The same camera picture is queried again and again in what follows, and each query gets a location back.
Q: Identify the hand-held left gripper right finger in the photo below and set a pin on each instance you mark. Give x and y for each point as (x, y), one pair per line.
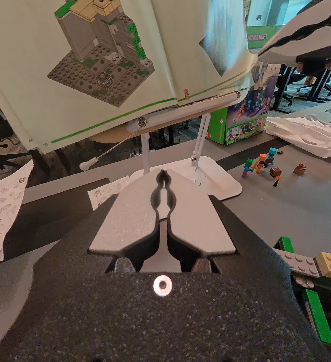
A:
(199, 223)

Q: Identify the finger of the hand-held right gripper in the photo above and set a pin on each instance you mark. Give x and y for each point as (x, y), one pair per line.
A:
(301, 48)
(304, 19)

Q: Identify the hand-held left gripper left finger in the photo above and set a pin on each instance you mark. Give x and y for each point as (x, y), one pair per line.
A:
(126, 223)

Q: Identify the toy brick building model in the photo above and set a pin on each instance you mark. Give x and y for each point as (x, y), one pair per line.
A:
(329, 263)

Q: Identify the brick set instruction booklet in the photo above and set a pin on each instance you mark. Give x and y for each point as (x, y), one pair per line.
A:
(26, 70)

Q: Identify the grey desk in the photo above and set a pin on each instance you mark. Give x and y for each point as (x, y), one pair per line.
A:
(267, 203)

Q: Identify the small printed paper sheet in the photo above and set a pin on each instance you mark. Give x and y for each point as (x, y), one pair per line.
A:
(103, 195)

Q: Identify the white book stand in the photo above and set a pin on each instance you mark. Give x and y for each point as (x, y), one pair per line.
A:
(216, 181)

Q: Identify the orange minifigure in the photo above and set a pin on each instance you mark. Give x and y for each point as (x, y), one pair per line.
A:
(260, 164)

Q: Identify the crumpled white paper bag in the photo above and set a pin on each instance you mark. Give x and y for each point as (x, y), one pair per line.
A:
(309, 135)

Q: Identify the small black orange toy piece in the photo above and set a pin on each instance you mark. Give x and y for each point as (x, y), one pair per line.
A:
(277, 181)

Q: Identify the brown toy block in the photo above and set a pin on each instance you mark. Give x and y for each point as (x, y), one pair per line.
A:
(275, 171)

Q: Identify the green brick set box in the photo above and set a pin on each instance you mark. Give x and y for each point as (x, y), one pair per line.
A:
(219, 127)

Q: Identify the teal minifigure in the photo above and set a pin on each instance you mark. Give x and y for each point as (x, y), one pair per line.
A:
(272, 154)

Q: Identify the small brown toy figure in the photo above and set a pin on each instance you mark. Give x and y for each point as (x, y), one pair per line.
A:
(300, 168)

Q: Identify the large printed paper sheet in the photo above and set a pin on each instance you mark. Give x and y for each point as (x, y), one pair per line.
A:
(1, 212)

